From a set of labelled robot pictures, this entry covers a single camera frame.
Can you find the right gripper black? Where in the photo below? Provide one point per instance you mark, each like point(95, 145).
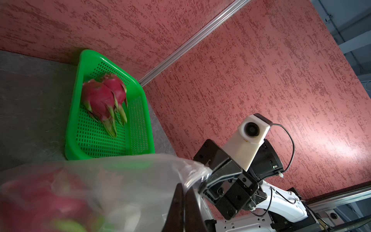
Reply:
point(229, 188)

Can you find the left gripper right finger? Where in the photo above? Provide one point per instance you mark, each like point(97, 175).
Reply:
point(193, 221)

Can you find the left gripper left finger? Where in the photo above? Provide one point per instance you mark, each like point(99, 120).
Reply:
point(175, 218)

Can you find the clear zip-top bag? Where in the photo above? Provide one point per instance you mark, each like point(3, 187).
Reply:
point(133, 193)

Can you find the bag dragon fruit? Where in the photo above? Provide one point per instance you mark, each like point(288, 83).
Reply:
point(57, 201)

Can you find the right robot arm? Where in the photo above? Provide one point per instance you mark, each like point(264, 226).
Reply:
point(283, 211)

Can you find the green plastic basket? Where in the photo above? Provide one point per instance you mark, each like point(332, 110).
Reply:
point(88, 138)

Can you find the right corner aluminium profile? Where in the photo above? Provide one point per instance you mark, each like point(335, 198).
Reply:
point(211, 26)

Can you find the aluminium rail frame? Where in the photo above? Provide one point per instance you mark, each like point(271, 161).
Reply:
point(344, 210)

